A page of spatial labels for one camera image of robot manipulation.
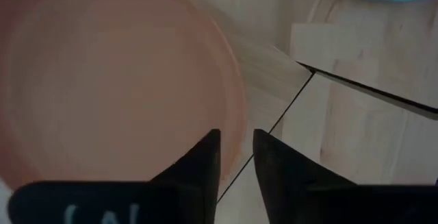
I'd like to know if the pink plastic plate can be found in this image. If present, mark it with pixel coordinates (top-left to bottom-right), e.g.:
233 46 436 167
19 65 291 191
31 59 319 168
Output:
0 0 248 201

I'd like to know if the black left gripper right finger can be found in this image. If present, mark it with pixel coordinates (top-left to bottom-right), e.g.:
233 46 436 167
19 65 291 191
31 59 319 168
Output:
252 129 438 224

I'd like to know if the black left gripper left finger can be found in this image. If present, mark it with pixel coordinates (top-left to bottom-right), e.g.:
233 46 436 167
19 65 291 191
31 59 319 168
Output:
7 129 222 224

